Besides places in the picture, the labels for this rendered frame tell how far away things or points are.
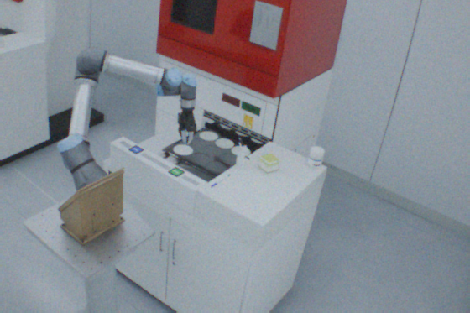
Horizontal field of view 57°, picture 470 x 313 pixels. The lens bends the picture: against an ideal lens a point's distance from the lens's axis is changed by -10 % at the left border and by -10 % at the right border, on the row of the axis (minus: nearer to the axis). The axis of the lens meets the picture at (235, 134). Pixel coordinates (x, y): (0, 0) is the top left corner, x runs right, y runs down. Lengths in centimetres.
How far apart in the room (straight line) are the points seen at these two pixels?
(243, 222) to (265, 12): 99
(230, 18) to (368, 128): 189
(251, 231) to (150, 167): 57
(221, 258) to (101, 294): 60
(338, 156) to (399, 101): 76
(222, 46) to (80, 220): 116
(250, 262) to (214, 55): 109
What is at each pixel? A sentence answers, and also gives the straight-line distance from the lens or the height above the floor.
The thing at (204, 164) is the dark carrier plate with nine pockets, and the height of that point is 90.
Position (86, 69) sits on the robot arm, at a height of 139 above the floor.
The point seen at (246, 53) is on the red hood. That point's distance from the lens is 239.
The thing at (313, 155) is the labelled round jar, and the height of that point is 104.
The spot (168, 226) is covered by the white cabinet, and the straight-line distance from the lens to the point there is 231.
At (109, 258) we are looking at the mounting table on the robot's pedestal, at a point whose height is 82.
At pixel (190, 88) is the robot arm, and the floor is 128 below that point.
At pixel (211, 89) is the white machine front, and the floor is 111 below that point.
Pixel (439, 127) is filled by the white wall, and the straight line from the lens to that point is 375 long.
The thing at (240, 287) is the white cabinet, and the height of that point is 56.
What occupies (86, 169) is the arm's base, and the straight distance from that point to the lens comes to 192.
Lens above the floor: 218
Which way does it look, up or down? 29 degrees down
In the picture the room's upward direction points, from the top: 9 degrees clockwise
